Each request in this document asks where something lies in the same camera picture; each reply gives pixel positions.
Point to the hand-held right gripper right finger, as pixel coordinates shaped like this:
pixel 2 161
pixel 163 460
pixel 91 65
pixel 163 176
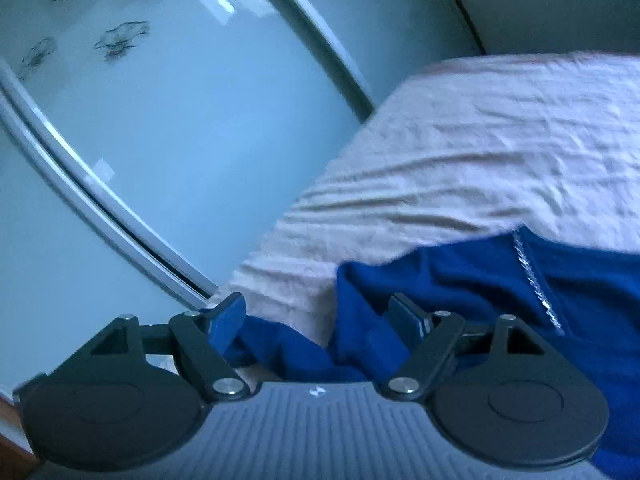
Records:
pixel 407 322

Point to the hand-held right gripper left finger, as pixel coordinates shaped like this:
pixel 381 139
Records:
pixel 226 325

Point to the blue fleece zip jacket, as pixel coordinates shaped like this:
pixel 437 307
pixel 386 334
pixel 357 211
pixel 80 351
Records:
pixel 475 285

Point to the bed with pink sheet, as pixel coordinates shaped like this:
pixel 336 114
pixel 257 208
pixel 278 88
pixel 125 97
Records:
pixel 475 150

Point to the floral glass sliding wardrobe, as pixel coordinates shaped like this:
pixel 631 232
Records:
pixel 200 135

